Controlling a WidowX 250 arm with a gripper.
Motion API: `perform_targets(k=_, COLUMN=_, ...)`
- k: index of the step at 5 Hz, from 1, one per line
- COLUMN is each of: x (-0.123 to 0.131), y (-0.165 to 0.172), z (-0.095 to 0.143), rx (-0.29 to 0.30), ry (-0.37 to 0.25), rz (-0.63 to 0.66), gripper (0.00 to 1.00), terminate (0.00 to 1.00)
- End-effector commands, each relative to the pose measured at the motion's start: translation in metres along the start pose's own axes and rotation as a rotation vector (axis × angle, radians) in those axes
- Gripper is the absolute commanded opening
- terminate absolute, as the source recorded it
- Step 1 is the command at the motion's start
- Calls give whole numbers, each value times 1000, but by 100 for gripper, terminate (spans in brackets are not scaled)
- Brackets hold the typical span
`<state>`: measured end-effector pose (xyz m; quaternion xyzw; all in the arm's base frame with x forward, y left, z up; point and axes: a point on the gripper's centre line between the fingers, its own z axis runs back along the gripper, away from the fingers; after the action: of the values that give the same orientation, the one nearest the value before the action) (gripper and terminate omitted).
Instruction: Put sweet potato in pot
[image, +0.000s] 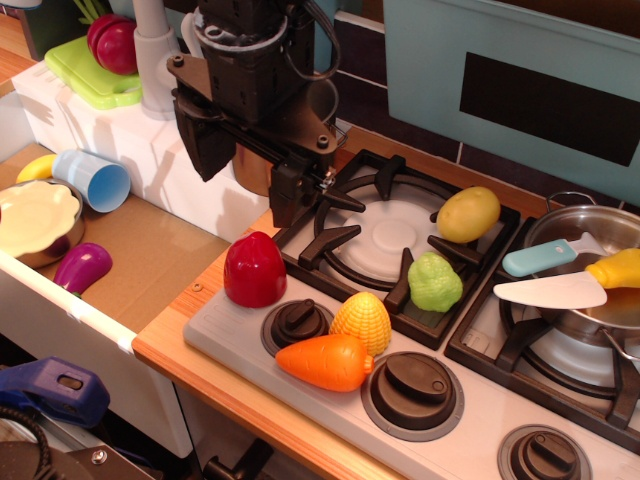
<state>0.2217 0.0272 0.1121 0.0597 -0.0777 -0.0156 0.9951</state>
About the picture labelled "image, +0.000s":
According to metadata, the yellow toy lemon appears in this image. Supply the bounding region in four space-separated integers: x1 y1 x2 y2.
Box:
16 154 57 184

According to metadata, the right black burner grate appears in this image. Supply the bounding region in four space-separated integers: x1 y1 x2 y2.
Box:
443 214 640 442

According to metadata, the yellow toy corn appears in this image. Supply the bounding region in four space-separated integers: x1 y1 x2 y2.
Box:
329 292 392 357

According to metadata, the orange toy carrot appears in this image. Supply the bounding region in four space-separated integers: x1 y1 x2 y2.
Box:
275 334 375 392

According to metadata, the white toy sink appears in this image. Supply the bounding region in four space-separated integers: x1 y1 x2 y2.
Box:
1 64 267 459

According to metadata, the yellow toy potato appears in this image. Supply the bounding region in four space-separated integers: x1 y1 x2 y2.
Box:
436 186 501 244

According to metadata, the black burner grate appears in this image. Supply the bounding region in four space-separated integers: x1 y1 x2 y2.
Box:
275 151 520 350
443 214 640 442

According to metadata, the tall steel pot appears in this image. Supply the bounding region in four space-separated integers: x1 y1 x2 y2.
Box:
232 80 347 196

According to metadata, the middle black stove knob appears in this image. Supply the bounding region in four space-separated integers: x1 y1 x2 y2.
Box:
360 351 465 443

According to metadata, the shallow steel pan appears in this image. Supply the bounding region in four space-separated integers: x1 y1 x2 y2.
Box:
522 203 639 361

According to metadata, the grey toy stovetop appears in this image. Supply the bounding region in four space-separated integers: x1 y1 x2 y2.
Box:
182 147 640 480

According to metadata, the green toy lettuce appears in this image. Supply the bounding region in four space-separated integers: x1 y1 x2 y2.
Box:
408 252 463 313

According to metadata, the left black burner grate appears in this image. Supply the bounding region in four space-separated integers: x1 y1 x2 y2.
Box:
275 151 520 350

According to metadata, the purple toy eggplant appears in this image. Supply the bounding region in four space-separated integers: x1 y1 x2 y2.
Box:
53 242 113 297

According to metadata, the steel bowl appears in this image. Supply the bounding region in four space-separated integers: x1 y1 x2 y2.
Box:
0 180 87 270

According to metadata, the black stove knob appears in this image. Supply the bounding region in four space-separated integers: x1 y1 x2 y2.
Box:
360 351 465 443
261 299 334 357
497 424 593 480

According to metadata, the green cutting board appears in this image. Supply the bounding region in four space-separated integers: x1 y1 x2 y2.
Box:
44 36 142 110

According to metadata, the white toy knife yellow handle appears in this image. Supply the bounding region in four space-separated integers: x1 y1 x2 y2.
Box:
493 248 639 310

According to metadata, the blue clamp handle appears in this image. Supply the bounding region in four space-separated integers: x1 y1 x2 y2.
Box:
1 356 111 428

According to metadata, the right black stove knob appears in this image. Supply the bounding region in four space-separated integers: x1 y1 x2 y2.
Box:
497 424 593 480

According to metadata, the grey toy faucet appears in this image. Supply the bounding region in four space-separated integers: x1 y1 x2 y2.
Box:
132 0 181 120

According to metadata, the left black stove knob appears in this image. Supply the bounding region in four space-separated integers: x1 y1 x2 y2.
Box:
261 299 334 357

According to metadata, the red toy sweet potato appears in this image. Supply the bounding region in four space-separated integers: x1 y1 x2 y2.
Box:
223 231 287 308

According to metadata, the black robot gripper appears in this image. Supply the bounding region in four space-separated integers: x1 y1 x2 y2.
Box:
167 1 336 228

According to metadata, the light blue handled utensil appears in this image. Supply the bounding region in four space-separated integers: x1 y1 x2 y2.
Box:
502 232 607 277

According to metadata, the magenta toy fruit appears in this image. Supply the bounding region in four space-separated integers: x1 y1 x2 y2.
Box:
87 14 138 75

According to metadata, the light blue plastic cup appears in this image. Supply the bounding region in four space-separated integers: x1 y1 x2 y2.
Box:
52 150 131 213

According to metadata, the cream scalloped plate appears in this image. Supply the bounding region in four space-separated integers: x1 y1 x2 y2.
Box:
0 180 82 259

